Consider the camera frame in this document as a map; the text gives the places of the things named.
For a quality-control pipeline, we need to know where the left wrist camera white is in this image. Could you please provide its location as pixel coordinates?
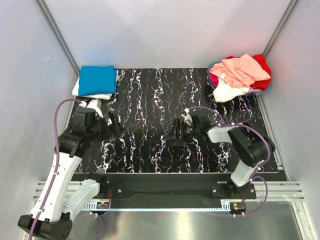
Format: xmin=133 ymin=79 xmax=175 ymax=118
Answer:
xmin=79 ymin=99 xmax=104 ymax=118

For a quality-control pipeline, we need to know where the black marble pattern mat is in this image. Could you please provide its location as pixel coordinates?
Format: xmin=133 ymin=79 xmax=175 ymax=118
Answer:
xmin=69 ymin=67 xmax=280 ymax=174

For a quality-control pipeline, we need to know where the grey blue laundry basket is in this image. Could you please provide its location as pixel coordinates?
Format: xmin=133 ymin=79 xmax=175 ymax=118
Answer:
xmin=207 ymin=61 xmax=272 ymax=96

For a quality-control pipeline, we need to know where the magenta garment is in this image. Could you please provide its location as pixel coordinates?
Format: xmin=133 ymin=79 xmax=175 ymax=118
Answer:
xmin=209 ymin=73 xmax=219 ymax=88

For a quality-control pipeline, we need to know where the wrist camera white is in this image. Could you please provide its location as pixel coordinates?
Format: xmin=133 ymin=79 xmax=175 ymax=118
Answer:
xmin=79 ymin=99 xmax=104 ymax=118
xmin=181 ymin=108 xmax=193 ymax=126

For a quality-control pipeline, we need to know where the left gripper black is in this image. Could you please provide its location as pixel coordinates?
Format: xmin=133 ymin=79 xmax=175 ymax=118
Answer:
xmin=88 ymin=110 xmax=124 ymax=143

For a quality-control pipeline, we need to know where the white crumpled t shirt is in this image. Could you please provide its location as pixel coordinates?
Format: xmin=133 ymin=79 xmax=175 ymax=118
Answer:
xmin=213 ymin=79 xmax=250 ymax=103

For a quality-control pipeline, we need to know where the red t shirt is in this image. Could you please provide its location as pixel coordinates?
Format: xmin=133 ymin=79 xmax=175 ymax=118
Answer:
xmin=250 ymin=54 xmax=272 ymax=91

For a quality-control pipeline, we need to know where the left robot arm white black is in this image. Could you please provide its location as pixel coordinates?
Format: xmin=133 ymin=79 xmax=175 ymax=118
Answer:
xmin=17 ymin=107 xmax=124 ymax=240

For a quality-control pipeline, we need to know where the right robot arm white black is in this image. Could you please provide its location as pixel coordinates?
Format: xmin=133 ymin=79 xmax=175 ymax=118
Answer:
xmin=163 ymin=114 xmax=276 ymax=199

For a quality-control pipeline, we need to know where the folded blue t shirt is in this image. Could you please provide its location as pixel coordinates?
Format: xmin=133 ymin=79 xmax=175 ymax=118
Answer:
xmin=78 ymin=65 xmax=118 ymax=97

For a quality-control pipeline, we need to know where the salmon pink t shirt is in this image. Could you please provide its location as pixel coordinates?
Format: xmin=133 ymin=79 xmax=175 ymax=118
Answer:
xmin=209 ymin=54 xmax=260 ymax=88

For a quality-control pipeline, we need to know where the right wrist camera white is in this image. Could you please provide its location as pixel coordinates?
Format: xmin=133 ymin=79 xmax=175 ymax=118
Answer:
xmin=181 ymin=108 xmax=193 ymax=126

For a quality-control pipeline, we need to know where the folded white t shirt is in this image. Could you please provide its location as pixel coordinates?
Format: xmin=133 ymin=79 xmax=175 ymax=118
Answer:
xmin=72 ymin=77 xmax=113 ymax=100

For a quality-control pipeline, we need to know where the aluminium rail frame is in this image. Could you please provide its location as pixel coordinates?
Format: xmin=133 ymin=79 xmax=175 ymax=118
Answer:
xmin=32 ymin=181 xmax=306 ymax=211

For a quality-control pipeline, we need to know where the black mounting base plate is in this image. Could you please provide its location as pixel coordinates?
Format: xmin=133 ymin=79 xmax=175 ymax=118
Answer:
xmin=51 ymin=172 xmax=290 ymax=210

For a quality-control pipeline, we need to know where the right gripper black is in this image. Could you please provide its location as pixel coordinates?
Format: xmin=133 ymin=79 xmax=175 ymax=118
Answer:
xmin=163 ymin=118 xmax=200 ymax=147

